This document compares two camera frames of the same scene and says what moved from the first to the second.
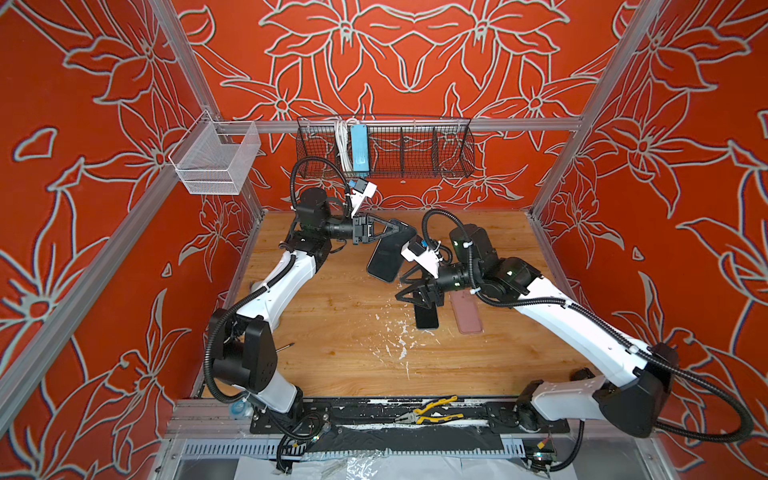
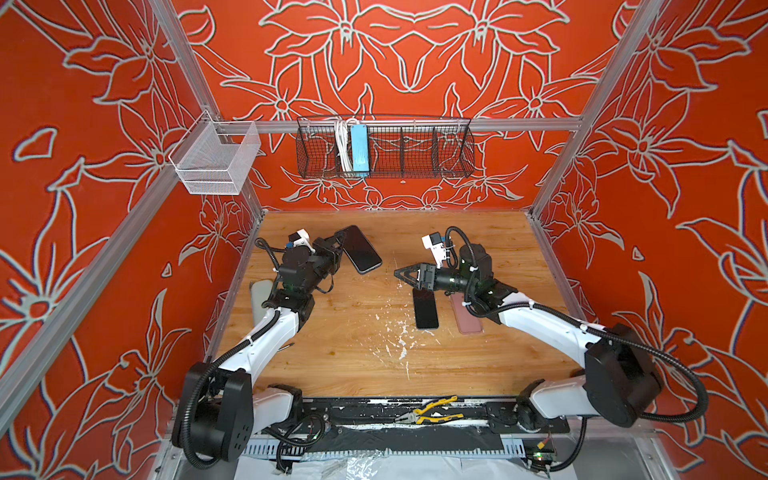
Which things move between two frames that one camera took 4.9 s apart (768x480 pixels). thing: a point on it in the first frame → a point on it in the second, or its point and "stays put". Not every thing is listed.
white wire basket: [214, 157] stays put
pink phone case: [465, 306] stays put
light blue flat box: [360, 148] stays put
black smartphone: [386, 259] → [359, 250]
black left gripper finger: [390, 223] → [337, 239]
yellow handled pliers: [420, 418] stays put
